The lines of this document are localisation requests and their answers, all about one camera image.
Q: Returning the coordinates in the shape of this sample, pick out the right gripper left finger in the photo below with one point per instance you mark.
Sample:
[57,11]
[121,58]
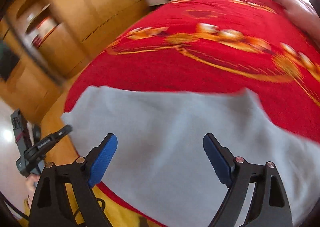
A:
[51,206]

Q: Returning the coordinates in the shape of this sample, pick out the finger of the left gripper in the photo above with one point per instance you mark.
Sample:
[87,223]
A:
[41,148]

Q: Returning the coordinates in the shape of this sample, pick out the person's left hand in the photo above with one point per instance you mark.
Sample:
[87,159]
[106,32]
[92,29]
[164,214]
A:
[31,183]

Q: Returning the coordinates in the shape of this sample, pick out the wooden wardrobe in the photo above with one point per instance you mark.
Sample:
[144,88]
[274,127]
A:
[45,43]

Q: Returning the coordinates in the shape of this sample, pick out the red floral bedspread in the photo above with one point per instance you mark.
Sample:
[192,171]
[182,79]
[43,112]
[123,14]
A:
[211,47]

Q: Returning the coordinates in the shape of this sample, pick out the pink checkered quilt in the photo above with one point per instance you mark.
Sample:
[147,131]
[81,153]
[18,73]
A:
[302,16]

